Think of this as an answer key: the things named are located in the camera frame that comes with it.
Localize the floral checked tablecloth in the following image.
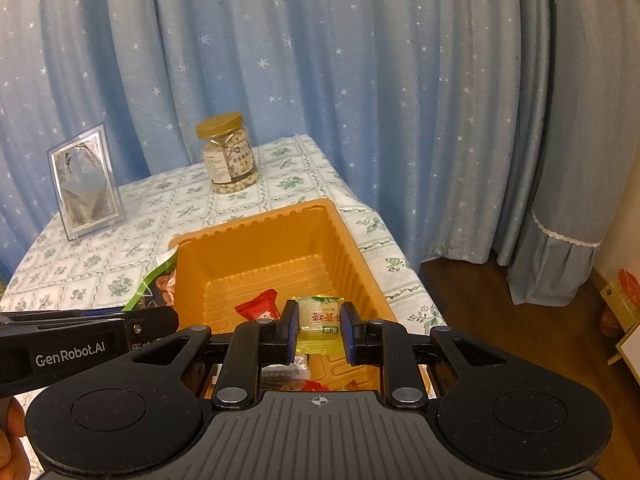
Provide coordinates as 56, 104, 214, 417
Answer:
0, 134, 449, 411

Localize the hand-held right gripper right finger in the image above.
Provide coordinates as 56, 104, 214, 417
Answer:
340, 302, 506, 408

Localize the red bag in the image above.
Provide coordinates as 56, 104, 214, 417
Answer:
617, 268, 640, 308

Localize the silver picture frame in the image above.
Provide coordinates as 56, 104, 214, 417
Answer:
47, 122, 126, 241

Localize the person's left hand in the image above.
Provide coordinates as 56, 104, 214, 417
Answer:
0, 400, 29, 480

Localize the small yellow white furniture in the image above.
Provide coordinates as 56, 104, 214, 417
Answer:
597, 280, 640, 367

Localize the clear jar of nuts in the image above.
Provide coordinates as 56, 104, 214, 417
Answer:
195, 112, 261, 195

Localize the orange plastic tray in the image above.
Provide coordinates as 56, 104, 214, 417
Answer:
167, 198, 432, 397

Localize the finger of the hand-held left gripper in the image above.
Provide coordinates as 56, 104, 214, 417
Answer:
124, 307, 180, 349
0, 308, 131, 331

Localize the grey-blue lace-trimmed cloth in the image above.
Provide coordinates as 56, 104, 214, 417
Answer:
492, 0, 640, 308

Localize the blue star-print curtain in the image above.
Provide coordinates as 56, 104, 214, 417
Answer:
0, 0, 551, 281

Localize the green snack packet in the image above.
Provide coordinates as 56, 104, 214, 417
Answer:
122, 247, 181, 354

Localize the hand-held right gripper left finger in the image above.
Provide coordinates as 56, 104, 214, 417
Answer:
131, 300, 301, 409

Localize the dark grey snack packet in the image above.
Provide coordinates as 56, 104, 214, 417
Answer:
261, 355, 311, 389

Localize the yellow candy packet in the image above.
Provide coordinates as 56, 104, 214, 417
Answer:
294, 295, 347, 356

